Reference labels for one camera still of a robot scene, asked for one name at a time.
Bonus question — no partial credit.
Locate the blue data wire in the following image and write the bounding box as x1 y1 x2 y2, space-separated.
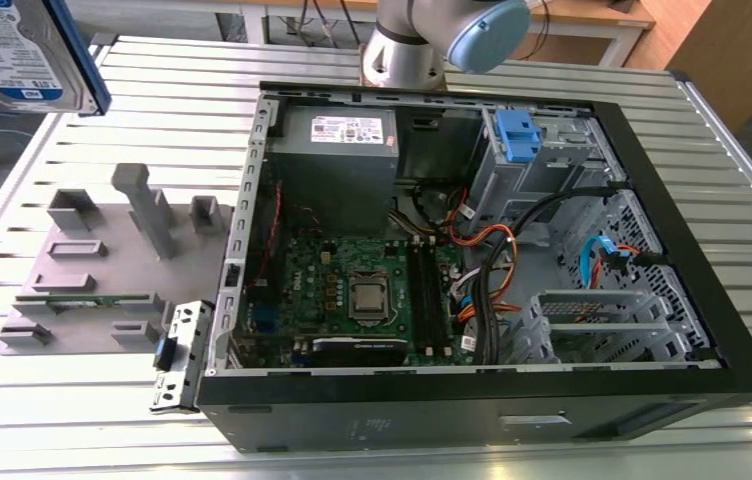
577 234 619 292

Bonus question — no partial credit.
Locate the orange black power wire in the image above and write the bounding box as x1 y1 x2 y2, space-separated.
605 243 669 271

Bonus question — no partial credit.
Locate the hard disk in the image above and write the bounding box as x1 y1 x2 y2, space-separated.
0 0 113 117

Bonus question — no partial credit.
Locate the metal disk bay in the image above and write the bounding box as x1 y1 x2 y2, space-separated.
527 288 711 364

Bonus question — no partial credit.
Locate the CPU socket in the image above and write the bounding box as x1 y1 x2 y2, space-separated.
345 269 397 330

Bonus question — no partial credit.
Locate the silver CPU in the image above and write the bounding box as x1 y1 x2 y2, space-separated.
348 282 390 314

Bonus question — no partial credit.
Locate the green motherboard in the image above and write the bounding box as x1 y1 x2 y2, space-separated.
241 234 484 369

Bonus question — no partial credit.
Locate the black RAM slot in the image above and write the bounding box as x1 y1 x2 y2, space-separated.
408 238 432 354
425 237 452 353

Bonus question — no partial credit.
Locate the grey power supply unit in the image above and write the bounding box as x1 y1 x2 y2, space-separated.
266 105 398 236

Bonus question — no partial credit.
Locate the black graphics card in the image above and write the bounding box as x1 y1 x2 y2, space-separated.
312 337 410 367

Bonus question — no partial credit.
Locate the metal drive cage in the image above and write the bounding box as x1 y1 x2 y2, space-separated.
467 107 625 242

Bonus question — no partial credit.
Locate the blue drive cage latch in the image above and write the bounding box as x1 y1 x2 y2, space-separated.
493 110 543 164

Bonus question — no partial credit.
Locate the black open PC case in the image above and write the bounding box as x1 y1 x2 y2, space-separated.
193 79 752 455

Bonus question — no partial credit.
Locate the blue port connector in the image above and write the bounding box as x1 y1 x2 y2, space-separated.
153 338 178 372

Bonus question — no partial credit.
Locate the grey parts rack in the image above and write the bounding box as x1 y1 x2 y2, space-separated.
0 162 237 357

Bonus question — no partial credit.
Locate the green RAM stick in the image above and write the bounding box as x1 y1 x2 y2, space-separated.
14 294 154 307

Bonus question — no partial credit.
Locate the wooden cabinet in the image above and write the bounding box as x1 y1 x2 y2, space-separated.
621 0 752 134

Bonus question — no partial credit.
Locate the thick black case cable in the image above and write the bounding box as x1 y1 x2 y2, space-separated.
472 184 621 365

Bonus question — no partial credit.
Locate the orange wire bundle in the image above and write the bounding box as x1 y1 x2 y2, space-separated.
448 224 524 326

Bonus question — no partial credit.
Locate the metal expansion slot bracket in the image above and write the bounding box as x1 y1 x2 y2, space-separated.
148 298 218 415

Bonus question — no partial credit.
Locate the wooden desk white frame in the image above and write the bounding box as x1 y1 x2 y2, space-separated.
214 0 657 66

